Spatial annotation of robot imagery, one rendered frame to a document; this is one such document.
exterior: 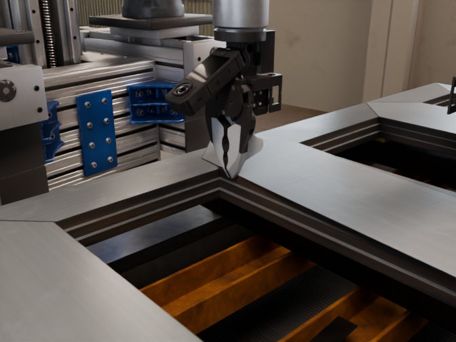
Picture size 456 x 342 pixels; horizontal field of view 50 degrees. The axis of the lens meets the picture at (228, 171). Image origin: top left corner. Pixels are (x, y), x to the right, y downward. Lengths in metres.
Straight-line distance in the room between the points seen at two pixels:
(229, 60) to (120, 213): 0.25
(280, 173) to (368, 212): 0.16
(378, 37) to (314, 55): 0.76
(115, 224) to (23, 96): 0.30
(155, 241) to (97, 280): 0.42
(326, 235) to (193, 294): 0.24
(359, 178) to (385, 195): 0.06
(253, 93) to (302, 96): 3.93
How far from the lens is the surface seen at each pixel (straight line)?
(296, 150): 0.84
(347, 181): 0.73
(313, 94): 4.55
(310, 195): 0.67
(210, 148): 0.84
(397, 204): 0.68
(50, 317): 0.47
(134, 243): 0.92
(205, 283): 0.79
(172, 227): 0.96
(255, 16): 0.66
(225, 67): 0.65
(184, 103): 0.62
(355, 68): 4.33
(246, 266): 0.84
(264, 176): 0.73
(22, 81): 0.86
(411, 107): 1.19
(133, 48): 1.25
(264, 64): 0.71
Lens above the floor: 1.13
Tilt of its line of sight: 22 degrees down
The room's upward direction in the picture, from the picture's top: straight up
